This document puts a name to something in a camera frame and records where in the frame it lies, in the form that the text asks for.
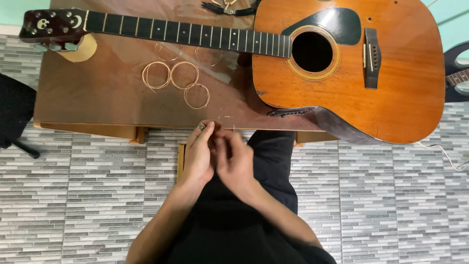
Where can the person's left hand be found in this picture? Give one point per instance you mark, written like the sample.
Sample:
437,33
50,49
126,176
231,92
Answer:
198,157

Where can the person's right hand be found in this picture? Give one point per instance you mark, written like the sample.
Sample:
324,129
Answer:
236,165

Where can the person's right fingers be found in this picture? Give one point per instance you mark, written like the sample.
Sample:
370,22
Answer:
225,143

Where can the person's left fingers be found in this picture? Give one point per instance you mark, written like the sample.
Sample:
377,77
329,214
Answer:
205,134

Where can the wooden stool edge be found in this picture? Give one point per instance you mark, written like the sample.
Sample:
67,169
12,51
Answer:
181,161

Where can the person's black clothing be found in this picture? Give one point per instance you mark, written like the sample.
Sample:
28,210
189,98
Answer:
234,234

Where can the tan round disc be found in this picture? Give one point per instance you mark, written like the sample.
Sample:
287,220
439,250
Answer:
86,51

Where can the orange acoustic guitar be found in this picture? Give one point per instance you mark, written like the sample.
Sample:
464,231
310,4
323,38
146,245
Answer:
403,73

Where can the black chair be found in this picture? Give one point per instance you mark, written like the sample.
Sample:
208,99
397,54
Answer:
14,110

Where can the dark electric guitar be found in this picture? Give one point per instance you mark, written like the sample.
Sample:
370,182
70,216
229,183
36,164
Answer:
454,79

